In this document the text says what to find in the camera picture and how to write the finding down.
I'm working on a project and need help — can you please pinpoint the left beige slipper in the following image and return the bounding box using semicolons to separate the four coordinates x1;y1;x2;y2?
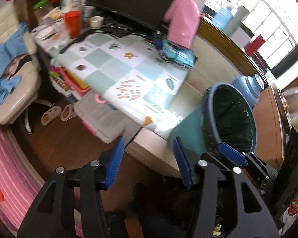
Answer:
41;105;62;126

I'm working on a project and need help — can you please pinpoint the desk with checkered cover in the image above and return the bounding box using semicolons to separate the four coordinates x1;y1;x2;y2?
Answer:
32;22;189;132

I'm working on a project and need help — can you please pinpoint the white paper cup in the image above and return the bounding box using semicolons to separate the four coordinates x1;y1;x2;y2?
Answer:
89;16;104;29

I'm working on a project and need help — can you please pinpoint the red plastic cup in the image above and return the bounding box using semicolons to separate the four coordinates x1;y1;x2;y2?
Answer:
64;11;81;39

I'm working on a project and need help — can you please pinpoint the cream leather office chair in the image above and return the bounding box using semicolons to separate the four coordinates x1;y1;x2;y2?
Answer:
0;4;53;125

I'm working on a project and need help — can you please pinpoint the blue trash bin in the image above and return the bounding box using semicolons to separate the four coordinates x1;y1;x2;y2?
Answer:
201;82;257;154

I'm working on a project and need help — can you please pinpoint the light blue thermos jug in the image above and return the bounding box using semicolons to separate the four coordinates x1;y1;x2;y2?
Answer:
232;74;264;110

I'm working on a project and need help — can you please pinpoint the right beige slipper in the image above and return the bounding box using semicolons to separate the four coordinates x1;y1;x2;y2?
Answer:
60;103;77;121

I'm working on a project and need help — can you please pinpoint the blue garment on chair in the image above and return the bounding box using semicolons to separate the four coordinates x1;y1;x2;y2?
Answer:
0;23;28;106

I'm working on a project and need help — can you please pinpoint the pink striped bed sheet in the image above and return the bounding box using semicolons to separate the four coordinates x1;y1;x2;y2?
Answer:
0;111;84;237

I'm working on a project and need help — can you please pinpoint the pink plastic basket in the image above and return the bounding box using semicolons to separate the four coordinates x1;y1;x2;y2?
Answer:
50;66;91;96

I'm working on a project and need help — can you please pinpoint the pink hanging garment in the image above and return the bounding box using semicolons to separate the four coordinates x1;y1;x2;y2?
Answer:
163;0;201;49

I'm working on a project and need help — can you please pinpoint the beige slipper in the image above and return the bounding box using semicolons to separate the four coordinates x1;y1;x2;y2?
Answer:
60;103;77;121
41;105;62;126

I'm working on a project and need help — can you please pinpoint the blue patterned pencil pouch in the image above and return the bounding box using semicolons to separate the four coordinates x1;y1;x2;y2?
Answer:
153;33;197;69

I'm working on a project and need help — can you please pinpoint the green lid jar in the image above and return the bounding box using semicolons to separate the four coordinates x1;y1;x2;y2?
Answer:
33;0;53;25

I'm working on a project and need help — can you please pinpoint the red bottle on sill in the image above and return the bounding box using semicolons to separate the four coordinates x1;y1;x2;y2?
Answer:
244;35;265;57

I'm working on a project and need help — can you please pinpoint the white plastic storage box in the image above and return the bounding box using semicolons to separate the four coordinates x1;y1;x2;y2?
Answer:
74;90;141;146

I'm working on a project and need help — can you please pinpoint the blue water jug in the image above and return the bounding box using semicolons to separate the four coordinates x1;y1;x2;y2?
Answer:
212;6;232;30

